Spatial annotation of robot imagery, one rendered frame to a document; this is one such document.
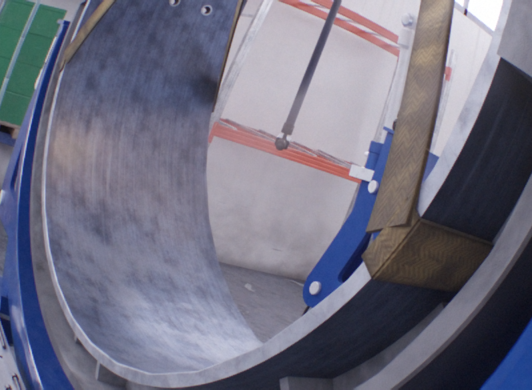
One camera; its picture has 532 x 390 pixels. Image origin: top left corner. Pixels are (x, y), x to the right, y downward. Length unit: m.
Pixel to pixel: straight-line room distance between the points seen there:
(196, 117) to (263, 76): 6.57
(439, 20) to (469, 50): 10.55
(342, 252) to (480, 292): 3.17
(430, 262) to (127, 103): 1.81
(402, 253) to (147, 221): 1.61
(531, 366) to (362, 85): 9.45
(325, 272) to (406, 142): 3.06
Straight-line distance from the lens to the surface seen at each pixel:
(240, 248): 9.72
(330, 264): 3.94
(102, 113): 2.51
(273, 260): 10.02
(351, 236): 3.86
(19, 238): 2.55
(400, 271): 0.88
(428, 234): 0.85
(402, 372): 0.80
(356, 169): 4.02
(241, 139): 7.68
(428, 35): 0.99
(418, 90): 0.94
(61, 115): 2.43
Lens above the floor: 2.06
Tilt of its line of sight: 6 degrees down
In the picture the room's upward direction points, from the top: 21 degrees clockwise
